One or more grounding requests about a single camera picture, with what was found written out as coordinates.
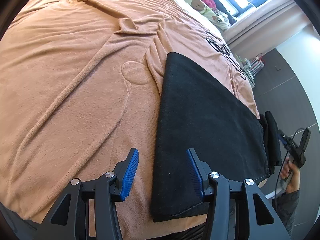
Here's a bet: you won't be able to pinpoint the orange bed blanket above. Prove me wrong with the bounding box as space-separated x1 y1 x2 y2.
1 0 259 239

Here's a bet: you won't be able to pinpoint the striped items on nightstand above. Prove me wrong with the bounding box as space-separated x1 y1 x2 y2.
235 54 264 88

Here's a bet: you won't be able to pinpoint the bear print pillow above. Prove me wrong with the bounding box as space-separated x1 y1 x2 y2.
184 0 231 32

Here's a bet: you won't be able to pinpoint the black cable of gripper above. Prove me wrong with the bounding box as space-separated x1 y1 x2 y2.
274 127 306 201

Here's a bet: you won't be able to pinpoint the stack of folded black clothes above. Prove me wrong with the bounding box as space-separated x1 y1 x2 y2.
259 111 282 175

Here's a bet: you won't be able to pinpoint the cables on bed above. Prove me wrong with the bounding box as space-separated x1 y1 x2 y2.
205 31 247 81

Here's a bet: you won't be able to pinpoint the black drawstring pants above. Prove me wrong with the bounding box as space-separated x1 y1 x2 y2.
150 53 270 222

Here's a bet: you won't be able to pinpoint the person's right forearm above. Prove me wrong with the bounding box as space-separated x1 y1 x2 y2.
272 190 300 237

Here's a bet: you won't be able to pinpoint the person's right hand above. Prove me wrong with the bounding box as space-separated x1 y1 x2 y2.
280 157 300 194

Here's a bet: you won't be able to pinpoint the pink curtain right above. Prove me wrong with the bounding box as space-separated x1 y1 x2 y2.
222 0 311 59

